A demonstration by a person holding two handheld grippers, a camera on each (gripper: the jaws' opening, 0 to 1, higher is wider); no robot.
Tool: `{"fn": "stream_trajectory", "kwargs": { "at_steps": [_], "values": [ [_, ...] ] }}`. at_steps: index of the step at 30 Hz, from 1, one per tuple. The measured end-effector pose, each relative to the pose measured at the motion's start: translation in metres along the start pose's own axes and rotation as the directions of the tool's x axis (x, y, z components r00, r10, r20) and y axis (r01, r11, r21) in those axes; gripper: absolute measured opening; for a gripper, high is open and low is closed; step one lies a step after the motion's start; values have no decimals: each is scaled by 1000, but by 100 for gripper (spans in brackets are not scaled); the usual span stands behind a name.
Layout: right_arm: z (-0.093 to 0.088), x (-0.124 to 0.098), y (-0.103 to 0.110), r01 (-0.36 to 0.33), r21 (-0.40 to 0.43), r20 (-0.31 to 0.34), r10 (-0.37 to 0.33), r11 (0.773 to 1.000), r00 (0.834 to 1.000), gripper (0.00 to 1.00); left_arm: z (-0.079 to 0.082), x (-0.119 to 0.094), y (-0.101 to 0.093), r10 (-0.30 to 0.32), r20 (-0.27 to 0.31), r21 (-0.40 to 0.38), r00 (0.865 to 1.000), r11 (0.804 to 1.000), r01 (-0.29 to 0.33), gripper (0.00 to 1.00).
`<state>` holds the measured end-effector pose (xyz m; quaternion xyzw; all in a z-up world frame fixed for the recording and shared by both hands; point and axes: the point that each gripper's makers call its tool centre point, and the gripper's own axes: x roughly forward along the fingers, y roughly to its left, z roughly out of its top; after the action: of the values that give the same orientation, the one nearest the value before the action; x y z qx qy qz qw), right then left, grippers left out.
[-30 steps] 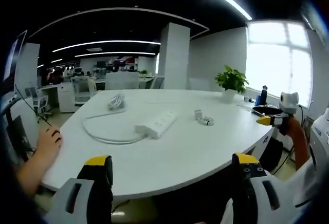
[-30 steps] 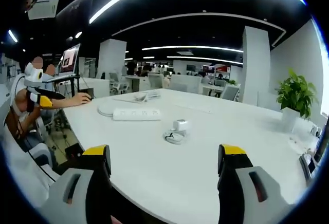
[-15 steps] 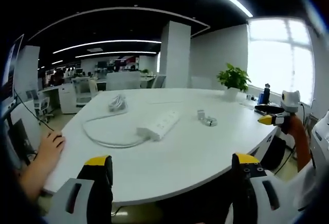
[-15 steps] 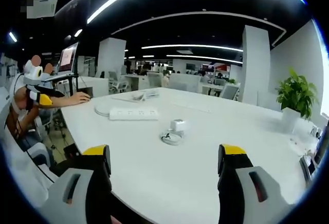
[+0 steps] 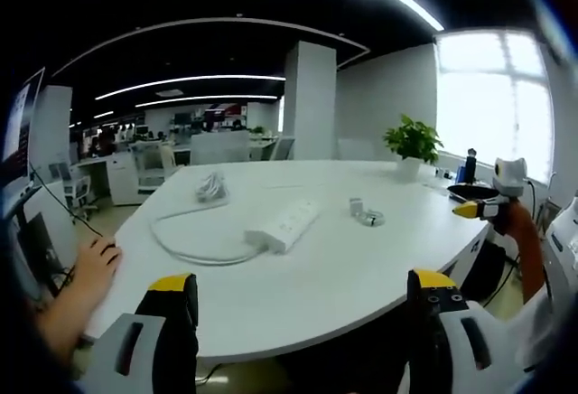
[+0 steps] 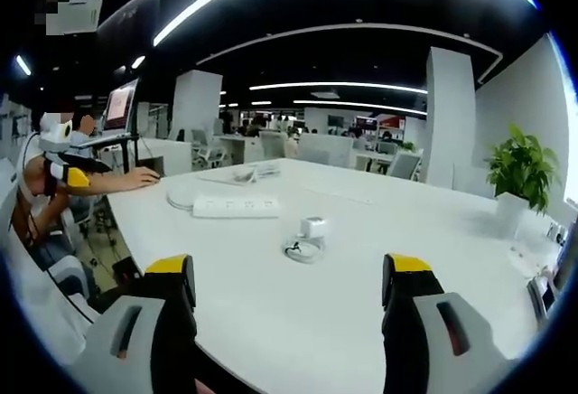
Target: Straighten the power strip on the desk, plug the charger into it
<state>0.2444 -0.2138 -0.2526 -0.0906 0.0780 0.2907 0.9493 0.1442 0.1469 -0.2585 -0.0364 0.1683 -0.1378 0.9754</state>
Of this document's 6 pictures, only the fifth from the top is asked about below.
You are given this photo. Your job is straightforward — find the computer monitor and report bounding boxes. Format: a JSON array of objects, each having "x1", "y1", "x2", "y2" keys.
[{"x1": 1, "y1": 67, "x2": 48, "y2": 188}]

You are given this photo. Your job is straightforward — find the white square column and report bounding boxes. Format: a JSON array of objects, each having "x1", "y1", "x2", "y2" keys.
[{"x1": 283, "y1": 41, "x2": 338, "y2": 161}]

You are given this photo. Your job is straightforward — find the white filing cabinet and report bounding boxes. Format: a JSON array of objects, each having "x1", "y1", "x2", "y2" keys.
[{"x1": 107, "y1": 153, "x2": 142, "y2": 207}]

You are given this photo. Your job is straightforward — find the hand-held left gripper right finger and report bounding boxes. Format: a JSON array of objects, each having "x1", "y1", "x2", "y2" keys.
[{"x1": 406, "y1": 267, "x2": 529, "y2": 394}]

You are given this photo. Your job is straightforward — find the thin black cable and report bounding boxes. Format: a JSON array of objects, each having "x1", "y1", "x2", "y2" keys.
[{"x1": 27, "y1": 161, "x2": 106, "y2": 238}]

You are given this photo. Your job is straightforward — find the black round pan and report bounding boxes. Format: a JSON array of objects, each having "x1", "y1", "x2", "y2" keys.
[{"x1": 446, "y1": 183, "x2": 499, "y2": 202}]

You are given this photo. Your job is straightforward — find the white power strip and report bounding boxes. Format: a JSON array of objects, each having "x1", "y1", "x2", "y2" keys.
[{"x1": 243, "y1": 198, "x2": 322, "y2": 256}]

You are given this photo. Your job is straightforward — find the black bottle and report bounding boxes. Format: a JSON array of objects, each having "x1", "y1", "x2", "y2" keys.
[{"x1": 464, "y1": 146, "x2": 479, "y2": 185}]

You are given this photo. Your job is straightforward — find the bright window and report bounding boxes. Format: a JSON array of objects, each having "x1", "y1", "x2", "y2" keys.
[{"x1": 433, "y1": 29, "x2": 555, "y2": 183}]

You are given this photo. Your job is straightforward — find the white machine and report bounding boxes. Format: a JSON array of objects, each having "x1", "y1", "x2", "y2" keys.
[{"x1": 544, "y1": 193, "x2": 578, "y2": 278}]

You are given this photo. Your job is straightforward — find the grey office chair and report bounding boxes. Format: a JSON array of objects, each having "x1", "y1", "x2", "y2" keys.
[{"x1": 269, "y1": 136, "x2": 295, "y2": 161}]

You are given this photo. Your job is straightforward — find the black computer tower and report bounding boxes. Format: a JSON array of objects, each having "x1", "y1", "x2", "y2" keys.
[{"x1": 20, "y1": 211, "x2": 67, "y2": 289}]

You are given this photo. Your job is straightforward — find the person's white shirt sleeve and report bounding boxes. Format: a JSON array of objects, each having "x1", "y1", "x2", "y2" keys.
[{"x1": 512, "y1": 283, "x2": 559, "y2": 371}]

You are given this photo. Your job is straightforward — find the white desk partition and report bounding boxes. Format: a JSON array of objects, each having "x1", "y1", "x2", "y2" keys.
[{"x1": 189, "y1": 131, "x2": 251, "y2": 165}]

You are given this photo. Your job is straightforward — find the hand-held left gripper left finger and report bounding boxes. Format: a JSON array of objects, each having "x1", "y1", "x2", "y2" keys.
[{"x1": 83, "y1": 272, "x2": 200, "y2": 394}]

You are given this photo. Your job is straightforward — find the white office chair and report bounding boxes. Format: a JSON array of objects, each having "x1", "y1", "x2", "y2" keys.
[{"x1": 56, "y1": 162, "x2": 99, "y2": 221}]

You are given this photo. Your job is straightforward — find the ceiling light strip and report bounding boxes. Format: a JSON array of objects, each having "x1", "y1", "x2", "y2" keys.
[
  {"x1": 134, "y1": 93, "x2": 279, "y2": 109},
  {"x1": 93, "y1": 74, "x2": 287, "y2": 102}
]

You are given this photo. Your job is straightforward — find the white power strip cable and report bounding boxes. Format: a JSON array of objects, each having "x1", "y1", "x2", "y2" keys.
[{"x1": 149, "y1": 205, "x2": 256, "y2": 267}]

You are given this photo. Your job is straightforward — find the bundled white cable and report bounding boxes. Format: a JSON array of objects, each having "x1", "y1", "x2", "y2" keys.
[{"x1": 194, "y1": 171, "x2": 230, "y2": 204}]

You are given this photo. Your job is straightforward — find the white desk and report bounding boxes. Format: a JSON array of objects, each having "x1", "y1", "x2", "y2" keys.
[{"x1": 83, "y1": 158, "x2": 494, "y2": 367}]

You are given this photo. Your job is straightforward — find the green potted plant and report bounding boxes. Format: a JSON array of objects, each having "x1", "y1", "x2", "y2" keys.
[{"x1": 382, "y1": 113, "x2": 445, "y2": 165}]

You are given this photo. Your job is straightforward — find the white plant pot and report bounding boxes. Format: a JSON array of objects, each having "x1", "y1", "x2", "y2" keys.
[{"x1": 396, "y1": 155, "x2": 422, "y2": 183}]

